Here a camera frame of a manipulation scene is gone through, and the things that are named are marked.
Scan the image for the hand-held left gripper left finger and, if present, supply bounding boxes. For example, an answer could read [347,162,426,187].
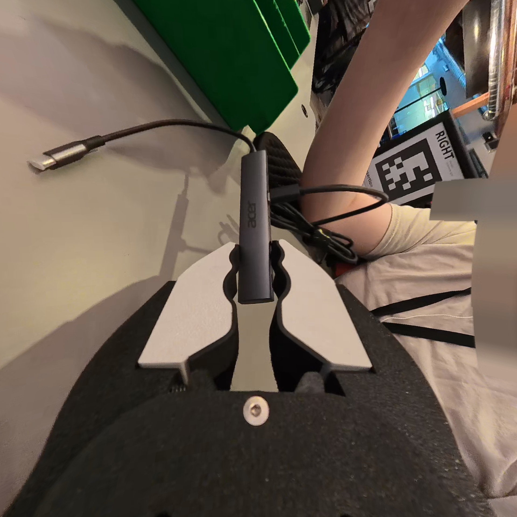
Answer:
[138,242,240,384]

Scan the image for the black usb-c cable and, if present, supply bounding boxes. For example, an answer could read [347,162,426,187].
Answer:
[268,184,389,266]

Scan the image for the black strap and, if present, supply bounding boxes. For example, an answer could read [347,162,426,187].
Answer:
[371,288,476,349]

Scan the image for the person's light t-shirt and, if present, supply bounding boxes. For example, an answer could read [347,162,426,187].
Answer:
[334,204,517,501]

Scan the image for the shiny metal pipe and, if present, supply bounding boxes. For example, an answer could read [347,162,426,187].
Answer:
[483,0,517,122]

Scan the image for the person's right forearm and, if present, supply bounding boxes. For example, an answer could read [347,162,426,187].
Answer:
[301,0,472,260]

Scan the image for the green plastic bin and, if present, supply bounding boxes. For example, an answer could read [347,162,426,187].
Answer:
[131,0,299,135]
[254,0,312,58]

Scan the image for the grey usb hub with cable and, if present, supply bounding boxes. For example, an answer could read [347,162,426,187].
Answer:
[27,118,276,305]

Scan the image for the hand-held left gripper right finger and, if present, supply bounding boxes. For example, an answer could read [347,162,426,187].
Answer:
[269,239,373,380]

